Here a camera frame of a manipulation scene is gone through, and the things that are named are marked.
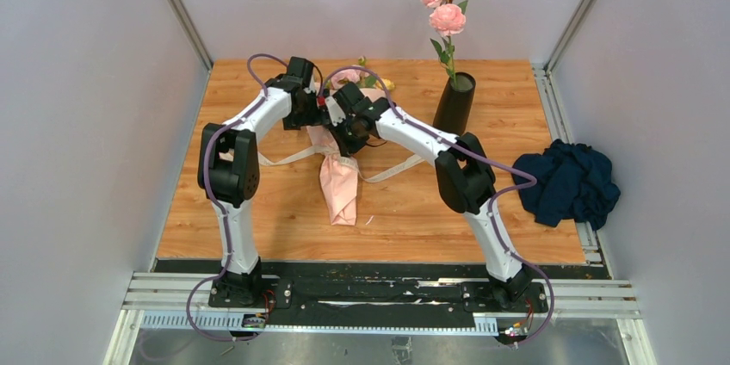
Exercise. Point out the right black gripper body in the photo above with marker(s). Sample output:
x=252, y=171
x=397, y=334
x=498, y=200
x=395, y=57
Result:
x=349, y=135

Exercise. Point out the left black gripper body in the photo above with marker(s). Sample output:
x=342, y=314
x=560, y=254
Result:
x=311, y=115

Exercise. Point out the pink paper bouquet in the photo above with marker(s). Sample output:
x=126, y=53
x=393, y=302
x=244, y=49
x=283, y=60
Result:
x=339, y=176

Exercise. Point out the cream printed ribbon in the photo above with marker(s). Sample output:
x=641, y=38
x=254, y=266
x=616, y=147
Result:
x=393, y=168

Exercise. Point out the black cylindrical vase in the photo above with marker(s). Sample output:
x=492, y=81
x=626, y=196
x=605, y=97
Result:
x=455, y=104

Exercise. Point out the pink rose stem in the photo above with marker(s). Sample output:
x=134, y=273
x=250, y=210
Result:
x=447, y=18

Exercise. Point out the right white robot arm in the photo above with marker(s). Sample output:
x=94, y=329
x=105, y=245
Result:
x=464, y=176

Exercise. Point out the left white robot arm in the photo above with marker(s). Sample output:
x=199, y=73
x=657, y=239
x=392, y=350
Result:
x=229, y=170

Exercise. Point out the dark blue cloth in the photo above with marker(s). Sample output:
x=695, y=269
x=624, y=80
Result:
x=573, y=182

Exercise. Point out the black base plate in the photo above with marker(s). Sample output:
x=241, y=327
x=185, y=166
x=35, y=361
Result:
x=396, y=295

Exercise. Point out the aluminium frame rail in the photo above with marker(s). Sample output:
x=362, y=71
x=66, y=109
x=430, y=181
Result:
x=158, y=301

